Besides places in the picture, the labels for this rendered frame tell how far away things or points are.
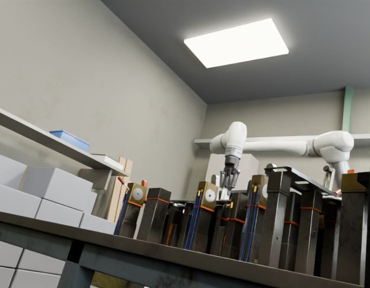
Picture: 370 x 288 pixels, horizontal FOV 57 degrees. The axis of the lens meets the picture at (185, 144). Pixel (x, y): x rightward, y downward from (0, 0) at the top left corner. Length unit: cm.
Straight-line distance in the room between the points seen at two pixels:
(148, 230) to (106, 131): 270
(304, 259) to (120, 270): 57
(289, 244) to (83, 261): 69
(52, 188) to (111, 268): 171
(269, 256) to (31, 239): 95
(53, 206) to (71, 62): 196
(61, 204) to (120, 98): 215
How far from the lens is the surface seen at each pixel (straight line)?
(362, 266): 116
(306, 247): 118
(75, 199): 292
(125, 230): 208
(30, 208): 273
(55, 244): 141
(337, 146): 205
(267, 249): 103
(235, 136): 183
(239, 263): 86
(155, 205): 188
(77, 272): 128
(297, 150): 212
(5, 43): 387
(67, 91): 413
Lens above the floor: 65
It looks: 20 degrees up
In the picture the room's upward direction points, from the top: 14 degrees clockwise
